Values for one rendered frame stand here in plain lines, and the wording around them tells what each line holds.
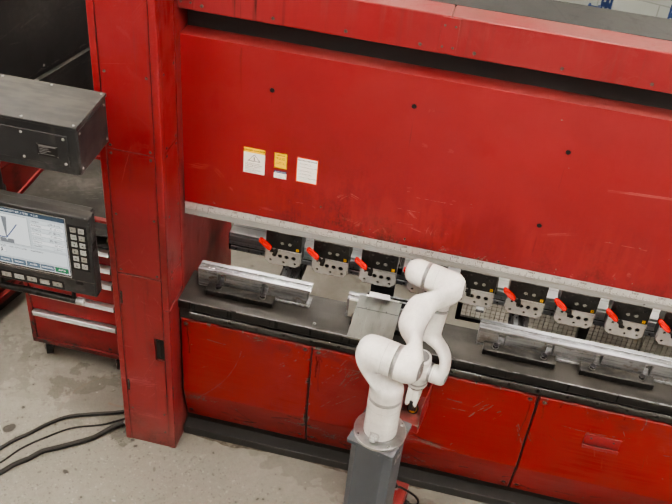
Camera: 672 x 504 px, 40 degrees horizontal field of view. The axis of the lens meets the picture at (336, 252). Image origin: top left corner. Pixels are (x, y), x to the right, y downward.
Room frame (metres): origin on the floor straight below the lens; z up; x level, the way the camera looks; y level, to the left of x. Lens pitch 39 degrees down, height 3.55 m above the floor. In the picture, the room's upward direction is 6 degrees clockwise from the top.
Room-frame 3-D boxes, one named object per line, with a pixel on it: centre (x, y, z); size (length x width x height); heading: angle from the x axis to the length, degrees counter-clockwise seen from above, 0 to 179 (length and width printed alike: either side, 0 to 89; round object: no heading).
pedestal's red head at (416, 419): (2.61, -0.33, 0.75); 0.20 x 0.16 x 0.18; 73
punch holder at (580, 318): (2.82, -0.97, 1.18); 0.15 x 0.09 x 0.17; 81
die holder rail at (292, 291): (3.03, 0.33, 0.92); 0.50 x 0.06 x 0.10; 81
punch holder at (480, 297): (2.88, -0.58, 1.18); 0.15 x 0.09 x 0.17; 81
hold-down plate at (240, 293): (2.98, 0.39, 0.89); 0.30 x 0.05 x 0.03; 81
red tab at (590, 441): (2.62, -1.20, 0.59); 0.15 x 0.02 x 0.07; 81
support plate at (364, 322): (2.80, -0.19, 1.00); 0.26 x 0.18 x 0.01; 171
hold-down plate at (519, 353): (2.79, -0.80, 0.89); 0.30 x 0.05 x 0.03; 81
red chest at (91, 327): (3.53, 1.21, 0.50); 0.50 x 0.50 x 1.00; 81
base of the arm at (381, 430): (2.21, -0.22, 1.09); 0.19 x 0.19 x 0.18
